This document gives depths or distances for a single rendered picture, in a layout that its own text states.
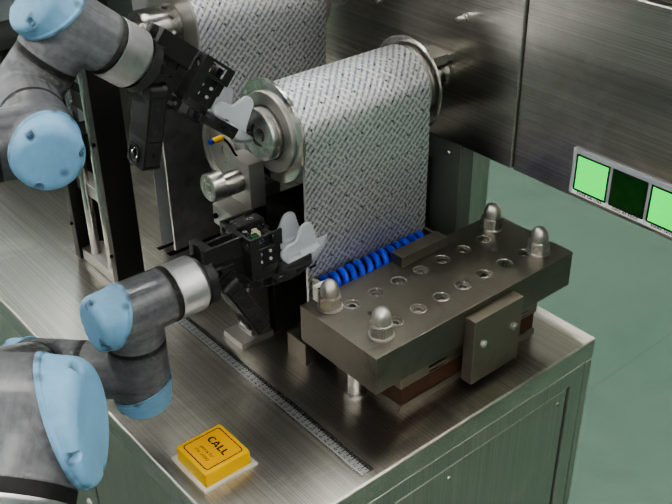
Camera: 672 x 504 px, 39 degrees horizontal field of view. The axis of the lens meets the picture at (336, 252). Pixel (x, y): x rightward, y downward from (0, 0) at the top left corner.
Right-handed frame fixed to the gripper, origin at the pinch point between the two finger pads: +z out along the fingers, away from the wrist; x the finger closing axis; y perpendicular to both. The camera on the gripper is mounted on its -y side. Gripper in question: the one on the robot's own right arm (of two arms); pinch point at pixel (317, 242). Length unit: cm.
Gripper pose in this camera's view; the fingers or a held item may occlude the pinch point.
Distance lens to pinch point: 136.2
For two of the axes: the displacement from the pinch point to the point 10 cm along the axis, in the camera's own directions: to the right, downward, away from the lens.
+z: 7.7, -3.5, 5.4
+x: -6.4, -4.0, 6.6
